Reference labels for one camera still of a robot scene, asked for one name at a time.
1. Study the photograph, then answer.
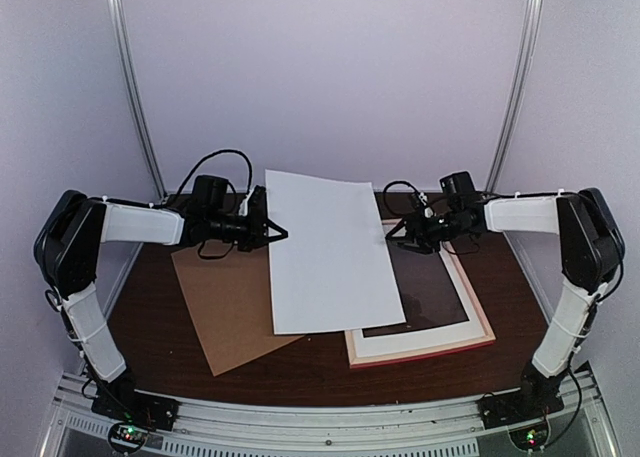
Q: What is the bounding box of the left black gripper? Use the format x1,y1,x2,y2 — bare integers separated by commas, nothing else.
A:
207,206,288,252

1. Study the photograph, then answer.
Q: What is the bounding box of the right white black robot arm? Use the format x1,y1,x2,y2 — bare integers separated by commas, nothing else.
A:
386,171,625,419

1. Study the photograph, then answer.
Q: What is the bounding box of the landscape photo print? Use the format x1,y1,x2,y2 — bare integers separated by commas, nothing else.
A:
265,170,405,335

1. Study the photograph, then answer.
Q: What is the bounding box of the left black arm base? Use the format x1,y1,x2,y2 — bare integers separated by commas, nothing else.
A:
86,363,180,431

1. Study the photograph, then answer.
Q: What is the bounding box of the pink wooden picture frame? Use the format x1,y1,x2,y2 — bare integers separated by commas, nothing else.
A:
343,216,497,371

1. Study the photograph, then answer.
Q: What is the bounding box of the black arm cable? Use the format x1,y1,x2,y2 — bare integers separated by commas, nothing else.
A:
177,149,254,203
383,179,426,213

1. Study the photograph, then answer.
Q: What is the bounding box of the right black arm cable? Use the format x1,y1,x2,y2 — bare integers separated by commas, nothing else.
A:
383,179,426,213

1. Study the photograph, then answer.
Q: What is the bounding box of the left aluminium corner post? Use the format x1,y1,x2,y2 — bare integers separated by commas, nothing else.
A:
107,0,167,201

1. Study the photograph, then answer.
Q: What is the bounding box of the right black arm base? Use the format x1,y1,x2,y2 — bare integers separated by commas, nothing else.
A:
477,361,568,429

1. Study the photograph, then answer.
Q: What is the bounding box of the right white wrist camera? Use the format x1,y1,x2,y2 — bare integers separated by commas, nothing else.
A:
415,192,435,218

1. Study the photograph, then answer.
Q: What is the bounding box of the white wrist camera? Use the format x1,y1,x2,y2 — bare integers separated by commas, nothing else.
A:
237,185,266,216
415,192,435,218

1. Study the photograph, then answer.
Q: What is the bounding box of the aluminium corner post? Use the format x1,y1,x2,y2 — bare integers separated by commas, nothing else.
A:
107,0,167,201
485,0,544,193

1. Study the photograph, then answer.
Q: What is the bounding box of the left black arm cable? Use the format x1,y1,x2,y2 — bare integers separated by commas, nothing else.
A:
177,149,254,203

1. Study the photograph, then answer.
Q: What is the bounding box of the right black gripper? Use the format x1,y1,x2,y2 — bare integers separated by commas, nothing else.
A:
388,208,472,254

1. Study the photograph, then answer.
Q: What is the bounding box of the front aluminium rail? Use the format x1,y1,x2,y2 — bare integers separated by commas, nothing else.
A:
39,369,621,457

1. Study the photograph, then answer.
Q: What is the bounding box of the white photo mat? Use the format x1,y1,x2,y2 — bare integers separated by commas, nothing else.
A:
345,239,489,359

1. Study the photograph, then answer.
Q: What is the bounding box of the clear acrylic sheet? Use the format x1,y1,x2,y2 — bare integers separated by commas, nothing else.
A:
362,245,469,338

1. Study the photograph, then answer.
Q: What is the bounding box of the brown backing board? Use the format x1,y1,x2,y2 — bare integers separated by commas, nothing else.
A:
171,248,300,376

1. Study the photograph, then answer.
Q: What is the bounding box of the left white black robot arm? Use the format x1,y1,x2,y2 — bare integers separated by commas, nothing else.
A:
33,175,289,384

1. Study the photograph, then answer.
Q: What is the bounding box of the right aluminium corner post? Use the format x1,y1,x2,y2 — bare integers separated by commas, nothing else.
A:
485,0,544,193

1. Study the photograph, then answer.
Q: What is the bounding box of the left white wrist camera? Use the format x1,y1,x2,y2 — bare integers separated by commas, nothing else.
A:
237,185,266,216

